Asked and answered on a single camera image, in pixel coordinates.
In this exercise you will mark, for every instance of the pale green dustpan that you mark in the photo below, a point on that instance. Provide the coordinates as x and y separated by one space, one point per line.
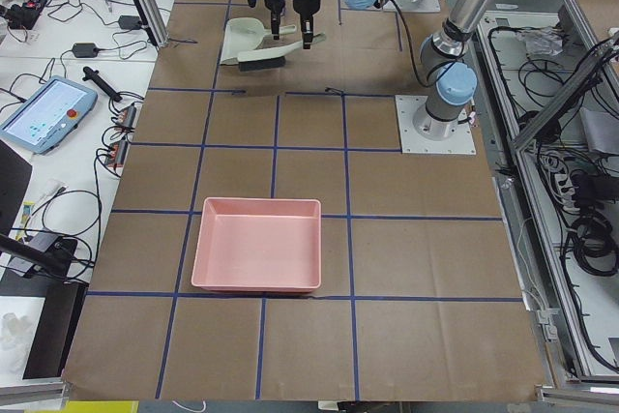
242 34

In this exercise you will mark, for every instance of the black power adapter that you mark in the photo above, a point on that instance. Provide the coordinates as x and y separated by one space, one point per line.
86 50
129 22

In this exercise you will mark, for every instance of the blue teach pendant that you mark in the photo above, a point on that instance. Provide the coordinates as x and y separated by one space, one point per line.
44 120

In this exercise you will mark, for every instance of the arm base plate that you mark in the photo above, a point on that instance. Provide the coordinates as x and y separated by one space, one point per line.
420 134

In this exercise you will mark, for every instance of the pink plastic bin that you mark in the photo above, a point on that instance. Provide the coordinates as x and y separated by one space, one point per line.
259 245

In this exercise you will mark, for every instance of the black handle tool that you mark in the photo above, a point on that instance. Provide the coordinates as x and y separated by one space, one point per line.
90 74

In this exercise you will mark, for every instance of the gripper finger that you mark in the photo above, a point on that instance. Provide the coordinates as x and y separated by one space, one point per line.
307 32
275 16

